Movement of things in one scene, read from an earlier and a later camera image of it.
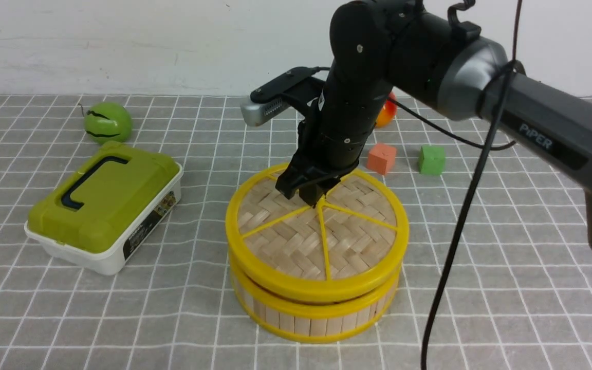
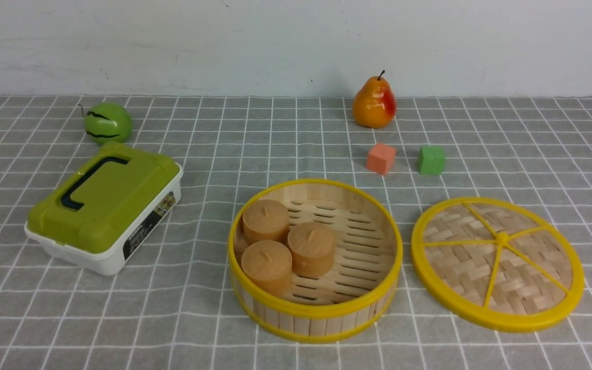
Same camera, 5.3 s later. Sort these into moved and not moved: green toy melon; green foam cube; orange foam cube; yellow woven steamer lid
Moved: yellow woven steamer lid
Not moved: orange foam cube; green foam cube; green toy melon
